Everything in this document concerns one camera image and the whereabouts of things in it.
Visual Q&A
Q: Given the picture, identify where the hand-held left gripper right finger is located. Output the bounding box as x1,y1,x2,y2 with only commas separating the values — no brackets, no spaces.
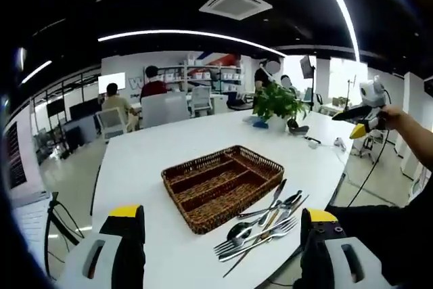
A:
293,207,395,289

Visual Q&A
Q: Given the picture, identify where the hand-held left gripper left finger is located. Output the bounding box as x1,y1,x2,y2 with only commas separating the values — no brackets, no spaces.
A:
55,204,147,289

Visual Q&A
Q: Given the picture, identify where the silver table knife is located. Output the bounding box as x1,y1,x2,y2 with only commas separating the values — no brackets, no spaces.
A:
281,190,304,206
258,178,288,227

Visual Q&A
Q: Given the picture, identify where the brown wicker storage tray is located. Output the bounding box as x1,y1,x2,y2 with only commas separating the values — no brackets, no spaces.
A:
160,145,286,236

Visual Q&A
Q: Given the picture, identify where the white storage shelf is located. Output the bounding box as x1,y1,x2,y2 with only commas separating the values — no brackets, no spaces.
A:
157,64,244,93

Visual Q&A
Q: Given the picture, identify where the person's right hand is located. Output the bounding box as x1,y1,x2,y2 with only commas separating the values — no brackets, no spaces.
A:
380,105,412,131

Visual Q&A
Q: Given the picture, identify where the black object on table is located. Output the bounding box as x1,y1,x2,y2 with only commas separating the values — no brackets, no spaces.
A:
286,118,311,135

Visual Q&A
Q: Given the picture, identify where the black studio light stand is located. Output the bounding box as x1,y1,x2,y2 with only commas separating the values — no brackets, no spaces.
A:
299,54,319,112

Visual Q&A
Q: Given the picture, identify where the green potted plant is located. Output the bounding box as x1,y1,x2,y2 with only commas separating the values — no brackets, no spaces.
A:
252,82,311,133

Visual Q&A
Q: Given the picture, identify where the person in black clothes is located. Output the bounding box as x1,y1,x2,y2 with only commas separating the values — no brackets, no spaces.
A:
325,183,433,288

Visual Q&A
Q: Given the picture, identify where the black tripod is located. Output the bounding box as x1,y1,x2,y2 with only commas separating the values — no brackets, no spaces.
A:
43,191,85,280

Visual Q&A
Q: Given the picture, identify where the long ceiling light strip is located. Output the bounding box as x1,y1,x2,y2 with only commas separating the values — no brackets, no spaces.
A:
97,29,287,58
313,0,360,62

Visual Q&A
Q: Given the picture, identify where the white mesh office chair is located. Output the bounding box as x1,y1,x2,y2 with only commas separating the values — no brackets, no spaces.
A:
95,106,129,139
190,85,213,117

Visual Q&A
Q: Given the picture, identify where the white desk partition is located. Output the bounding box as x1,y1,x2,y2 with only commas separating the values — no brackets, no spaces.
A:
140,92,190,130

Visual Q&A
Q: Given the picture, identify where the black monitor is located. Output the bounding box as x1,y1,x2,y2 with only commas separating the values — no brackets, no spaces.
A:
69,97,102,121

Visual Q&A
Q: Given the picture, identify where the dark display panel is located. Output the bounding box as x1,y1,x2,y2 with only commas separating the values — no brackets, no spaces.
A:
5,123,26,190

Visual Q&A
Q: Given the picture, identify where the white ceiling air vent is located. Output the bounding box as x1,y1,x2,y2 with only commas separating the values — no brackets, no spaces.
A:
198,0,273,21

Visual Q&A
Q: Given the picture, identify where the white lit monitor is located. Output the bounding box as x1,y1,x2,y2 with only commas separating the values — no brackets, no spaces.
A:
97,71,127,95

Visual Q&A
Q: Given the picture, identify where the short ceiling light strip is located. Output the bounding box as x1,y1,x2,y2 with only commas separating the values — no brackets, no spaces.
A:
20,60,53,84

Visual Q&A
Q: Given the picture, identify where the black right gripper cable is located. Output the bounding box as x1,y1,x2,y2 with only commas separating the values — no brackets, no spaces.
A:
347,129,388,207

